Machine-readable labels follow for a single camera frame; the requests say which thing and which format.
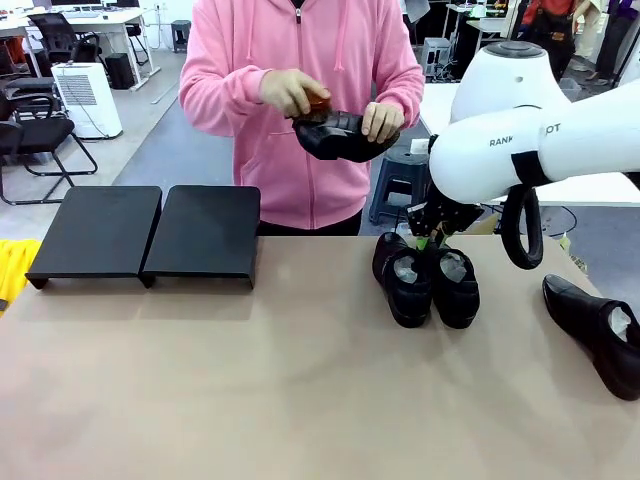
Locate brown wooden shoe brush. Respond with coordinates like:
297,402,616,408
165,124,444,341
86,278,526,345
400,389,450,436
285,85,332,124

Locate black metal shoe stand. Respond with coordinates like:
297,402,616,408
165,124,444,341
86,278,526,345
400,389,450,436
24,185,164,291
138,184,262,291

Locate background person dark clothes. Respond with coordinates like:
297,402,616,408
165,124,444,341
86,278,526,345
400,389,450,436
597,0,640,84

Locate white office desk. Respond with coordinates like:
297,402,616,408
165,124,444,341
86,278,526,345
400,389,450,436
0,7,161,92

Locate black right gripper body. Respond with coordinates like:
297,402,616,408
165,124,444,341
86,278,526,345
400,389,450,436
407,187,486,238

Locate person torso pink hoodie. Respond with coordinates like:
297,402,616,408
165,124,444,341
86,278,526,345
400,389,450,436
178,0,426,231

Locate brown cardboard box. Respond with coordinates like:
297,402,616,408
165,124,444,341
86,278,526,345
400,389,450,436
469,208,504,236

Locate black leather shoe paper stuffed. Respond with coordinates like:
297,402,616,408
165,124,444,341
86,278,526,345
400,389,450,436
542,273,640,402

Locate grey plastic stool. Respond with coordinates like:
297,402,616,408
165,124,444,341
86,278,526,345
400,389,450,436
368,144,432,226

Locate small grey stool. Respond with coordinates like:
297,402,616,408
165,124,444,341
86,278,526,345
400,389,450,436
171,18,194,54

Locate background person black apron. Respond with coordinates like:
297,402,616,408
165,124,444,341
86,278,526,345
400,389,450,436
519,0,579,81

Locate black visitor chair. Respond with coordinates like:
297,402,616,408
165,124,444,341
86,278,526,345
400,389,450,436
0,77,99,206

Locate black box on floor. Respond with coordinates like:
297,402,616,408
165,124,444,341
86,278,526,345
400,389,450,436
104,52,136,90

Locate black casual shoe paper stuffed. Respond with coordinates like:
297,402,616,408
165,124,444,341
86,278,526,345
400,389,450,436
430,247,481,330
371,231,433,330

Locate yellow cloth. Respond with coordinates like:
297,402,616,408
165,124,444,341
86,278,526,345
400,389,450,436
0,238,41,317

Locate black leather buckle shoe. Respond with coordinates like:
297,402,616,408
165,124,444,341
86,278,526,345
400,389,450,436
291,110,401,164

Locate person left hand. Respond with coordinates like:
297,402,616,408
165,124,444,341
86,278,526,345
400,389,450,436
360,101,405,145

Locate person left forearm pink sleeve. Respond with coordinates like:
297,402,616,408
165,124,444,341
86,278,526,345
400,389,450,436
384,74,426,132

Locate black mesh office chair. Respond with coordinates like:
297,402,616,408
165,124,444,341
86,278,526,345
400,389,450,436
27,12,104,66

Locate person right forearm pink sleeve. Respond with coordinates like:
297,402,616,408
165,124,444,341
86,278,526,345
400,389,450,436
178,64,274,126

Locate person right hand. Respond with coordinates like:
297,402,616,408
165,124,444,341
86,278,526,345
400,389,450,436
258,68,331,117

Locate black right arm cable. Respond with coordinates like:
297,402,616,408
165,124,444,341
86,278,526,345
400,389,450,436
501,184,545,271

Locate white computer case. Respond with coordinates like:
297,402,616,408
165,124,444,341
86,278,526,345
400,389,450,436
422,37,454,81

